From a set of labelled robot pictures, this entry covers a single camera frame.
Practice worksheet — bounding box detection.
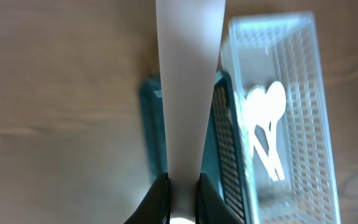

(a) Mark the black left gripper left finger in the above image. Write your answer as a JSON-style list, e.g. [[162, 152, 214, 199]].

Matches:
[[124, 173, 171, 224]]

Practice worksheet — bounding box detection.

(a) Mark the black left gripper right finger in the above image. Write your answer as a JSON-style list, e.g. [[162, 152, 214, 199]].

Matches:
[[195, 173, 240, 224]]

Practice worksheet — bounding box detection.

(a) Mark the white plastic spoon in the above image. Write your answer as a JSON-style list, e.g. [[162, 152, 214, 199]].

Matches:
[[242, 85, 281, 183], [266, 81, 286, 180], [234, 91, 279, 183]]

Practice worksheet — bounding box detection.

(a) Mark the white plastic fork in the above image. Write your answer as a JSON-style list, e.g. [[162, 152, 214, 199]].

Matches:
[[156, 0, 226, 221]]

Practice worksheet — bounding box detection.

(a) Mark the dark green plastic basket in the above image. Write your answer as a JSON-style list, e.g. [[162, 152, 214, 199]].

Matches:
[[139, 70, 252, 223]]

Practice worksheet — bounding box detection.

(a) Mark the clear plastic basket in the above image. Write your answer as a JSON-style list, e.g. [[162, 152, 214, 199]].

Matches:
[[221, 11, 341, 223]]

